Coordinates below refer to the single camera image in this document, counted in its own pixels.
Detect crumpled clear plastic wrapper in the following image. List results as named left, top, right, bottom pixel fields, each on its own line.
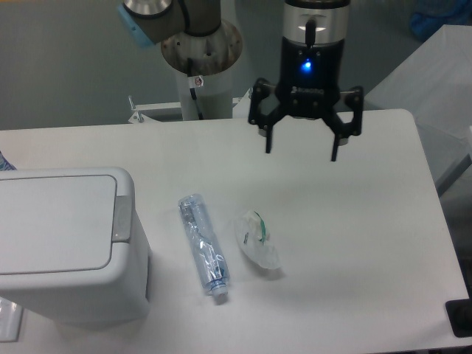
left=233, top=210, right=282, bottom=270

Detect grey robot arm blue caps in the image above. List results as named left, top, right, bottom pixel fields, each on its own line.
left=118, top=1, right=364, bottom=148

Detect clear plastic sheet lower left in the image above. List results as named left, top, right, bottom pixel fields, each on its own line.
left=0, top=298, right=23, bottom=343

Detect black clamp at table edge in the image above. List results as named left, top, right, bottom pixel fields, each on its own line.
left=445, top=299, right=471, bottom=338

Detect white push-lid trash can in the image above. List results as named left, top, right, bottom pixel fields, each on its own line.
left=1, top=167, right=151, bottom=324

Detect crushed clear plastic bottle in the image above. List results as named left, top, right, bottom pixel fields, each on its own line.
left=178, top=194, right=230, bottom=302

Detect grey covered side table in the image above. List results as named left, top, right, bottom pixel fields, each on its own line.
left=366, top=25, right=471, bottom=195

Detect white metal base frame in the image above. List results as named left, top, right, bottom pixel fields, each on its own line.
left=128, top=88, right=252, bottom=124

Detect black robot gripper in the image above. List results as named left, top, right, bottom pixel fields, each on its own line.
left=247, top=0, right=365, bottom=162

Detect blue patterned packet at left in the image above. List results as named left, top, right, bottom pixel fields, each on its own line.
left=0, top=152, right=16, bottom=171

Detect blue object top right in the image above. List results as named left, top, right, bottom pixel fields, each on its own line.
left=409, top=0, right=471, bottom=41

